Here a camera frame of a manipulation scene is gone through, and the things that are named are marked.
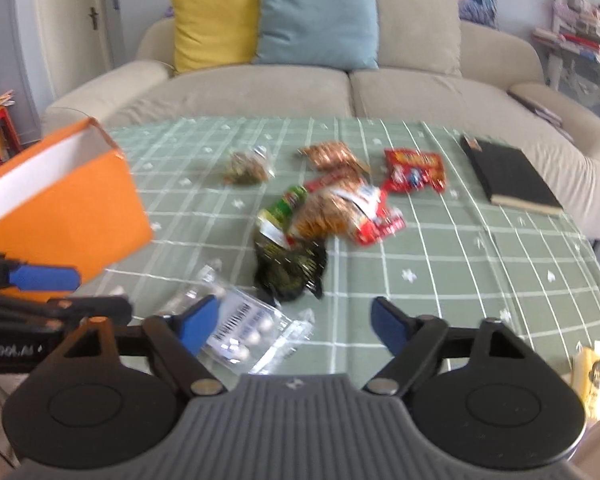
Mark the white door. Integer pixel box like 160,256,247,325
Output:
12,0,116,91

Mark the copper brown snack packet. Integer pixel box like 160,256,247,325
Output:
298,141,371,173

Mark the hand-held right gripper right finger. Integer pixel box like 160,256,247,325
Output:
364,296,531,395

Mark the clear packet of white eggs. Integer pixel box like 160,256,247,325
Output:
200,285,315,376

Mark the black book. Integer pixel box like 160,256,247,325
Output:
460,135,565,217

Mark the red snack packet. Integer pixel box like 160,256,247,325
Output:
382,147,448,195

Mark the black snack packet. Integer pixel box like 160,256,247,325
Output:
254,237,328,303

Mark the clear packet of brown nuts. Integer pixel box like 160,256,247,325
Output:
222,146,276,186

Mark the white magazine rack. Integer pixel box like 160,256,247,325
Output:
531,0,600,121

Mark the red braised meat packet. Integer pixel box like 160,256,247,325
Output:
307,167,407,247

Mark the green sausage packet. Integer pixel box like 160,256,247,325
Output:
257,185,308,243

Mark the beige sofa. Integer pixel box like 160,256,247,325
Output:
40,0,600,241

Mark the beige cushion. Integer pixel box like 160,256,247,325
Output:
357,0,463,78

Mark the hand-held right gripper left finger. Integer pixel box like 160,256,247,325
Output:
55,294,227,395

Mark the light blue cushion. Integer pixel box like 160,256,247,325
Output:
256,0,381,71

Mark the clear plastic snack wrapper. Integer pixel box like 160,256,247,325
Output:
161,260,227,317

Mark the yellow cushion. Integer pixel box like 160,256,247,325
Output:
169,0,262,76

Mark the cracker packet with white band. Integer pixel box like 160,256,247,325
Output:
287,180,381,241

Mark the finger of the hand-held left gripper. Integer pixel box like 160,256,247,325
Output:
0,290,133,333
0,252,82,293

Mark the green checked tablecloth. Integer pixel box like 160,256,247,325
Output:
70,116,600,396

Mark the orange rimmed white box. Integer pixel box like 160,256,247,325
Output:
0,117,155,303

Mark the yellow snack packet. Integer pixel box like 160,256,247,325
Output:
570,340,600,423

